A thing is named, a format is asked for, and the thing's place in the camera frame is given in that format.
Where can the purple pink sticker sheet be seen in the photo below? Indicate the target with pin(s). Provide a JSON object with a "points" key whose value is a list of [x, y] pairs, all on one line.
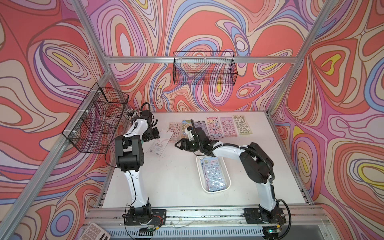
{"points": [[228, 127]]}

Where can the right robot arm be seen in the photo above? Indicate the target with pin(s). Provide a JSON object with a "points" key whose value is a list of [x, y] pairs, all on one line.
{"points": [[258, 167]]}

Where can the pink cat sticker sheet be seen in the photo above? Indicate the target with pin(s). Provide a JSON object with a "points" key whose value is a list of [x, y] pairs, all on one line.
{"points": [[214, 128]]}

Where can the red blue sticker sheet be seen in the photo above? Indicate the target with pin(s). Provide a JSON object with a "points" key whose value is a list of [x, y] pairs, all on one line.
{"points": [[159, 145]]}

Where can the pink food sticker sheet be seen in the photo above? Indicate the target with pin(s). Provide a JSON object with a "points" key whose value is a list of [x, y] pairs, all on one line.
{"points": [[175, 128]]}

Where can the dark bonbon drop sticker sheet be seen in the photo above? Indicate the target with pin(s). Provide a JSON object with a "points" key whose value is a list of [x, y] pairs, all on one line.
{"points": [[200, 126]]}

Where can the light blue sticker sheet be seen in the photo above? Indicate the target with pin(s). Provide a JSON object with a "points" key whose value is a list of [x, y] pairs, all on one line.
{"points": [[213, 175]]}

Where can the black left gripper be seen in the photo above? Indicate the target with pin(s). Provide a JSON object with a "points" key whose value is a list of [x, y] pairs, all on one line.
{"points": [[156, 135]]}

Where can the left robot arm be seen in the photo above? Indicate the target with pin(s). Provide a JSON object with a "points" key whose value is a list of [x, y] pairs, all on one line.
{"points": [[130, 158]]}

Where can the green panda sticker sheet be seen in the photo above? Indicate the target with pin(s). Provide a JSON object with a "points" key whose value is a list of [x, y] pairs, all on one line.
{"points": [[184, 128]]}

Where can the black wire basket left wall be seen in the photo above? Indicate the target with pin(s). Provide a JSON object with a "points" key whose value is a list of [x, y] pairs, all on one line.
{"points": [[100, 114]]}

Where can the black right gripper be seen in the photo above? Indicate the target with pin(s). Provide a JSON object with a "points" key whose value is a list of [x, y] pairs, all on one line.
{"points": [[184, 142]]}

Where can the green beige sticker sheet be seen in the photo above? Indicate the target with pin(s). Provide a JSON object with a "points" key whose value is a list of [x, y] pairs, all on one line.
{"points": [[242, 125]]}

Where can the white keypad device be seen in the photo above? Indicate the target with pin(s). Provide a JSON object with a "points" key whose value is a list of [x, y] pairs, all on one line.
{"points": [[94, 232]]}

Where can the black wire basket back wall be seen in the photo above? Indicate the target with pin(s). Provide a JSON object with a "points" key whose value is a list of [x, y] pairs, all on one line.
{"points": [[204, 68]]}

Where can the mesh pen cup with pens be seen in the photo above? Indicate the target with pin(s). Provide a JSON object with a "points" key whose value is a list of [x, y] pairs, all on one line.
{"points": [[131, 114]]}

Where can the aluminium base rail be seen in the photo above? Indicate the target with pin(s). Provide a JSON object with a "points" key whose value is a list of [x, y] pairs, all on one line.
{"points": [[215, 223]]}

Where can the black wire basket wall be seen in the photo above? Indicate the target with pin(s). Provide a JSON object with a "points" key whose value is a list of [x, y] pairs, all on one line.
{"points": [[204, 68], [100, 114]]}

